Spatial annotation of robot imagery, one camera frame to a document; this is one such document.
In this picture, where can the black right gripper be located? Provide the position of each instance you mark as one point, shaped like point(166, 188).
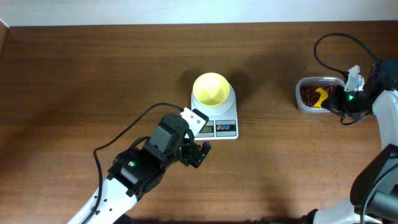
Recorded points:
point(332, 103)

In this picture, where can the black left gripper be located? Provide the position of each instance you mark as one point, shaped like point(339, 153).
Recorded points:
point(186, 156)

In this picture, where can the yellow plastic scoop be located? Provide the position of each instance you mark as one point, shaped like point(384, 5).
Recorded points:
point(323, 96)

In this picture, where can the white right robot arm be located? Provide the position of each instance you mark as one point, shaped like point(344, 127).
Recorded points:
point(373, 195)

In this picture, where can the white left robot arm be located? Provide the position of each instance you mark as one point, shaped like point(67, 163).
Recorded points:
point(141, 167)

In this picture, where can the white digital kitchen scale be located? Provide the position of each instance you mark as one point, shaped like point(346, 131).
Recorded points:
point(223, 119)

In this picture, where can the yellow plastic bowl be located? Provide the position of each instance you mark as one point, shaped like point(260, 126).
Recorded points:
point(211, 89)

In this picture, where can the red adzuki beans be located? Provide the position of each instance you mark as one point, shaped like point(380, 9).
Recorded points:
point(309, 96)

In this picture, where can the clear plastic bean container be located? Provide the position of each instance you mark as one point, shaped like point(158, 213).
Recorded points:
point(314, 81)

